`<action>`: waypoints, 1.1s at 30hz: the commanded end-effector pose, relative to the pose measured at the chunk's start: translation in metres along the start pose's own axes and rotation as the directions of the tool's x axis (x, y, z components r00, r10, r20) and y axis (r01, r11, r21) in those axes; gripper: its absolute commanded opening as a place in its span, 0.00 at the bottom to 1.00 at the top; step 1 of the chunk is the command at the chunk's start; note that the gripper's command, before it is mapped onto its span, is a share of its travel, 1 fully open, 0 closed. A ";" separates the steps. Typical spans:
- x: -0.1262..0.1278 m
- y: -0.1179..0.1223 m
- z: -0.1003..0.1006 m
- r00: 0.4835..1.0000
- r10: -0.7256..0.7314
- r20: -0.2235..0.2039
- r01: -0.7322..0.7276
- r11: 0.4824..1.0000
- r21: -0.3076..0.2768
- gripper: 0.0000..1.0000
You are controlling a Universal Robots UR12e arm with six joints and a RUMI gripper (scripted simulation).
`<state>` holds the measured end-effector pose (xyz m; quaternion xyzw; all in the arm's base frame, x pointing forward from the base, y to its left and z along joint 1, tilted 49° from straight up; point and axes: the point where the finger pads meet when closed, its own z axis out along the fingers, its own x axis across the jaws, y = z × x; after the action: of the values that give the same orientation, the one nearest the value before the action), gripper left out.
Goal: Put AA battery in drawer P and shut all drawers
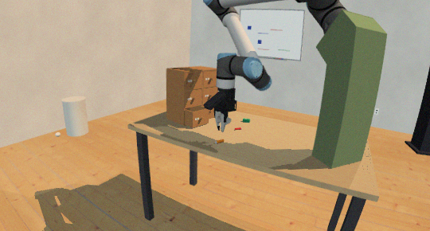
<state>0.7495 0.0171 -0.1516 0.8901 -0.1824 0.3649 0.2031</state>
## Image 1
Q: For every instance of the brown wooden chest of drawers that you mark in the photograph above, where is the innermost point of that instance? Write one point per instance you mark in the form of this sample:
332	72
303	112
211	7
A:
175	91

